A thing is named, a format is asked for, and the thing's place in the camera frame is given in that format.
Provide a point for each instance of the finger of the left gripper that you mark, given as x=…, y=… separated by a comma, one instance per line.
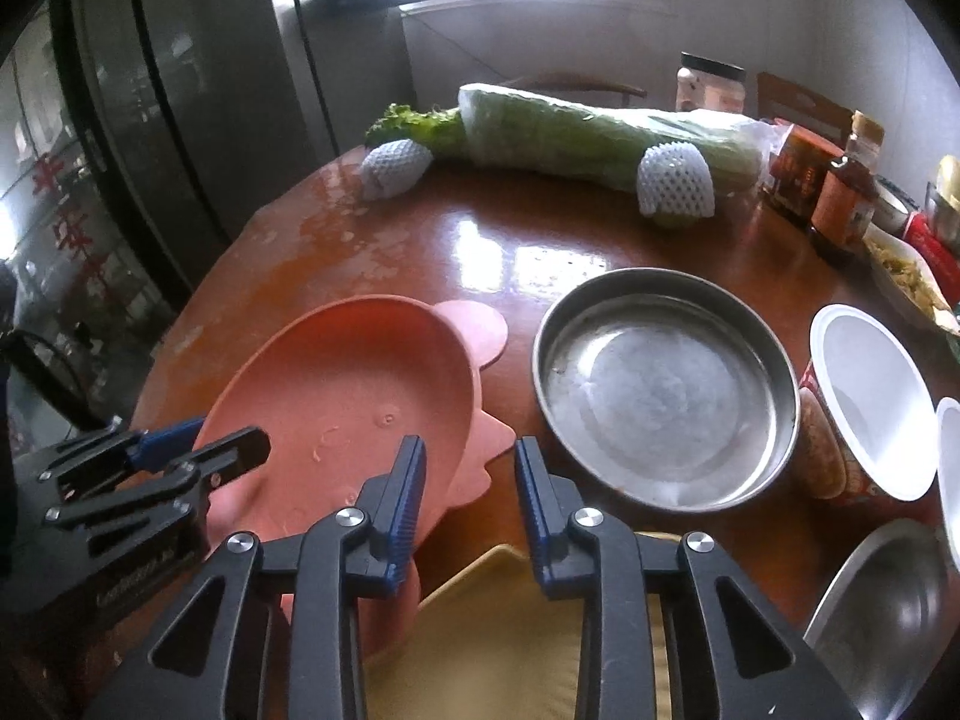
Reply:
x=108, y=456
x=177, y=494

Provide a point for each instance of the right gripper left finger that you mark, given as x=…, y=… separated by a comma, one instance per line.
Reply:
x=208, y=655

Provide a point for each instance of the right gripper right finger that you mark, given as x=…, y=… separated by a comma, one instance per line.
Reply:
x=683, y=602

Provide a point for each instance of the yellow shell-shaped plate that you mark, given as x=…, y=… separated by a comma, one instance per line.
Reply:
x=487, y=644

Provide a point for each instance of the pink pig-shaped plate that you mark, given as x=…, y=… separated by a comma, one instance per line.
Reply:
x=336, y=392

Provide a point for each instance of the round steel plate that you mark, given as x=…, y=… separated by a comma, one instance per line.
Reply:
x=668, y=389

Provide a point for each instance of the white paper noodle bowl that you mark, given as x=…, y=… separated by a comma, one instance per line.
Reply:
x=877, y=402

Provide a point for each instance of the foam-netted fruit near lettuce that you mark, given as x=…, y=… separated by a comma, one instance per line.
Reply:
x=393, y=168

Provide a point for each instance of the grey refrigerator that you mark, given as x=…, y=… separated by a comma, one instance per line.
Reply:
x=195, y=115

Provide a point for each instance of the foam-netted fruit near cabbage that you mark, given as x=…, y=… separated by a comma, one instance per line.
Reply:
x=674, y=185

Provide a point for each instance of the brown sauce bottle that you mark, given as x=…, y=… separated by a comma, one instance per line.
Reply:
x=849, y=194

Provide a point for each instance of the white dish of fries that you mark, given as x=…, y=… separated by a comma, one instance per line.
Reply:
x=906, y=280

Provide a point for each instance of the wrapped napa cabbage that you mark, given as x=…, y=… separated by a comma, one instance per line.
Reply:
x=516, y=129

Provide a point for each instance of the green leafy lettuce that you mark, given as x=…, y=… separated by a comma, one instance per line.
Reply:
x=439, y=130

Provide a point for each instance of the red-lidded sauce jar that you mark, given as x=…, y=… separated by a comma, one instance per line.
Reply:
x=797, y=173

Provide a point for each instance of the red box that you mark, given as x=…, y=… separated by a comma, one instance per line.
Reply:
x=942, y=262

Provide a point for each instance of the clear jar black lid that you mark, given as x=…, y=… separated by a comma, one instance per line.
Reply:
x=704, y=83

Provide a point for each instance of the wooden chair back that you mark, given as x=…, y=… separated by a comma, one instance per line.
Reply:
x=777, y=97

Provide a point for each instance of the steel bowl yellow cup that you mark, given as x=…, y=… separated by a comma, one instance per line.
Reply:
x=942, y=204

